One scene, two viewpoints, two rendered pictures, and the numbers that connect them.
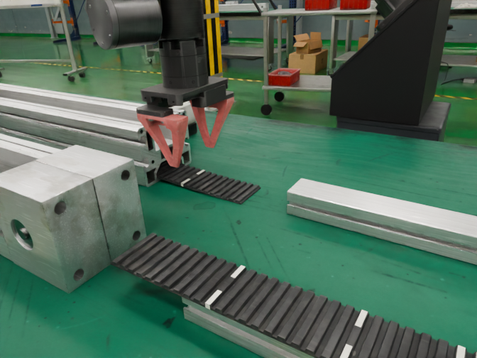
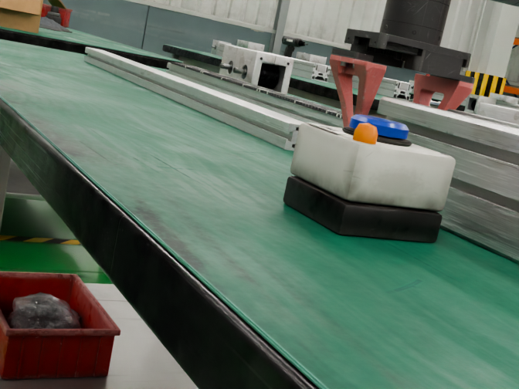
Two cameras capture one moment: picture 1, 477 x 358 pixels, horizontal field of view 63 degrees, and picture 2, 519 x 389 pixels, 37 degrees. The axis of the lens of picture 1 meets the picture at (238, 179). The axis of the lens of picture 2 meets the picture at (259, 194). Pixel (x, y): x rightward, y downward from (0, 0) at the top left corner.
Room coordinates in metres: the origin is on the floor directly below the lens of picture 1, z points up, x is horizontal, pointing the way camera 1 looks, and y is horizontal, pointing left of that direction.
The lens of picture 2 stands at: (1.20, 0.32, 0.88)
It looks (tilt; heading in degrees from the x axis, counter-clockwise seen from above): 10 degrees down; 209
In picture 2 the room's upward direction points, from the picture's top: 12 degrees clockwise
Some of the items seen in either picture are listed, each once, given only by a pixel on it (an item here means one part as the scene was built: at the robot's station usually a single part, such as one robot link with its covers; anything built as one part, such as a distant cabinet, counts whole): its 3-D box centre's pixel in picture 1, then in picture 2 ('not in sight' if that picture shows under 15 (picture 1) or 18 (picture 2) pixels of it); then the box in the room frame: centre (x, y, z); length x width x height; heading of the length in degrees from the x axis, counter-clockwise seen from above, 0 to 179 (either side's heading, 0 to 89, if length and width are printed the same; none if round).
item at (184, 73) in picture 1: (184, 68); (413, 21); (0.50, 0.06, 0.94); 0.10 x 0.07 x 0.07; 146
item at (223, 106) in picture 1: (201, 118); (373, 93); (0.52, 0.05, 0.86); 0.07 x 0.07 x 0.09; 56
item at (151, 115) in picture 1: (177, 129); (417, 101); (0.47, 0.08, 0.86); 0.07 x 0.07 x 0.09; 56
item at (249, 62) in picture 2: not in sight; (256, 74); (-0.28, -0.55, 0.83); 0.11 x 0.10 x 0.10; 146
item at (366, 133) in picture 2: not in sight; (366, 132); (0.74, 0.14, 0.85); 0.01 x 0.01 x 0.01
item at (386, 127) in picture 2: not in sight; (378, 133); (0.70, 0.13, 0.84); 0.04 x 0.04 x 0.02
